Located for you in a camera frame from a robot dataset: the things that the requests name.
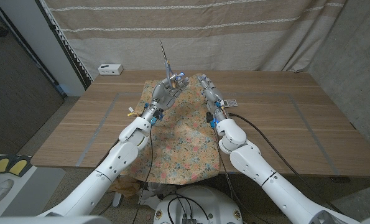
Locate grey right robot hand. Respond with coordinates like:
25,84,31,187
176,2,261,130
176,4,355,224
197,73,228,124

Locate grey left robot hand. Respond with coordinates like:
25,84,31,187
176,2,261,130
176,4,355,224
141,72,191,126

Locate orange grey handled scissors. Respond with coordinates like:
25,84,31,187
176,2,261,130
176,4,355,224
159,39,177,90

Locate floral orange fabric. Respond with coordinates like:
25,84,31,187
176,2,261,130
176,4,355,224
118,73,221,185

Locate crumpled brown paper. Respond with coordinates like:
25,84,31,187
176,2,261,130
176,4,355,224
109,175,142,198

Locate crumpled white paper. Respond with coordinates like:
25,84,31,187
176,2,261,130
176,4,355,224
137,182,178,211

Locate beige striped curtain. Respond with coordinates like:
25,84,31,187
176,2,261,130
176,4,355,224
39,0,349,82

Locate white power strip box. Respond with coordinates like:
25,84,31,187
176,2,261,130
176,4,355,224
98,63,124,76

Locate white robot torso base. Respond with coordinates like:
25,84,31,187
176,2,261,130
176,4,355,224
153,185,244,224

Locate grey table leg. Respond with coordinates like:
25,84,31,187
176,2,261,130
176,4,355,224
111,192,125,208

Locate dark wooden door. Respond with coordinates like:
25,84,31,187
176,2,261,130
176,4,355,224
0,1,66,156

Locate white grey floor platform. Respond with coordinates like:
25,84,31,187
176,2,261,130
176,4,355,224
0,154,68,218

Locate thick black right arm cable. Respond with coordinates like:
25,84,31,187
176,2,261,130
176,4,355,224
228,113,344,215

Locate thin black left wrist cable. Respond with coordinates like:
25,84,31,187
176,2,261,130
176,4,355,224
131,124,154,224

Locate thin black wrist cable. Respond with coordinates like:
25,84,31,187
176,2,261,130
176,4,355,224
215,127,266,223
131,124,154,224

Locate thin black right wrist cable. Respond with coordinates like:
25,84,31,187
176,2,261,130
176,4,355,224
215,127,266,223

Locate black metal frame post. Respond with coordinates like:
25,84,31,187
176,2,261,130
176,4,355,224
34,0,92,90

